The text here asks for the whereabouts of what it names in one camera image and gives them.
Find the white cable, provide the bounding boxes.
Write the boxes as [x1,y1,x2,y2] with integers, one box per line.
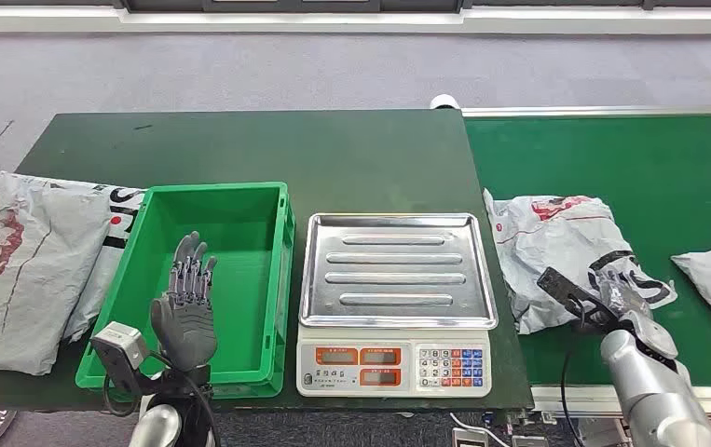
[449,412,511,447]

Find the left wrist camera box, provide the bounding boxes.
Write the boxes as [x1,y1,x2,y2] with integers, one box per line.
[90,321,149,396]

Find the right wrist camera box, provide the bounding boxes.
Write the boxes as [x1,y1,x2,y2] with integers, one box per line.
[537,266,619,334]

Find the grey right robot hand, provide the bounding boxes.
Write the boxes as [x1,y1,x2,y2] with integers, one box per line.
[590,266,654,323]

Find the green plastic crate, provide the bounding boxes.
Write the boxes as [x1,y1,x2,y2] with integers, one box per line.
[75,182,296,400]

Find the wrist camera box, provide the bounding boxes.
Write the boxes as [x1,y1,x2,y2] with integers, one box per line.
[90,321,149,396]
[537,266,619,334]

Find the green conveyor belt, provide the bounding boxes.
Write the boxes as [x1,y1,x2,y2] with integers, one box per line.
[460,105,711,427]

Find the white scale with steel tray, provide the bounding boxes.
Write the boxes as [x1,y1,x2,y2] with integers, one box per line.
[295,212,499,400]

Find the large grey parcel red print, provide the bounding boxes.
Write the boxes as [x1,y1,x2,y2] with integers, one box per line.
[0,171,113,377]

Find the white window sill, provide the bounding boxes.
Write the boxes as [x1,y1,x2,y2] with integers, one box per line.
[0,5,711,35]

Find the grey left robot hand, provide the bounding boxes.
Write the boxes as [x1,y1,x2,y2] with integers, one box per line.
[149,231,219,373]

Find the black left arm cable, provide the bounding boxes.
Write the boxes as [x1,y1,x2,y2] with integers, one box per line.
[103,350,222,447]

